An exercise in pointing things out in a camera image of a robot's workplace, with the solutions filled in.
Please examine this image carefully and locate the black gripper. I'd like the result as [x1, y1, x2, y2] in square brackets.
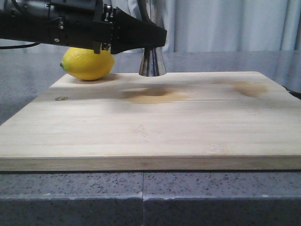
[48, 0, 167, 54]

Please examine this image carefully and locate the steel double jigger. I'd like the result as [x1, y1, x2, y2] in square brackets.
[138, 0, 167, 78]

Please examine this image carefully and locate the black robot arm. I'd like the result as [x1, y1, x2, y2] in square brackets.
[0, 0, 167, 54]

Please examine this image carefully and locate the grey curtain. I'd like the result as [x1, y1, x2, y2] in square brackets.
[0, 0, 301, 54]

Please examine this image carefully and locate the yellow lemon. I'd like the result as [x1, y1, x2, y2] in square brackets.
[60, 47, 115, 81]

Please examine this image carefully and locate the wooden cutting board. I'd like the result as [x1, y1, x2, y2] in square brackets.
[0, 72, 301, 171]

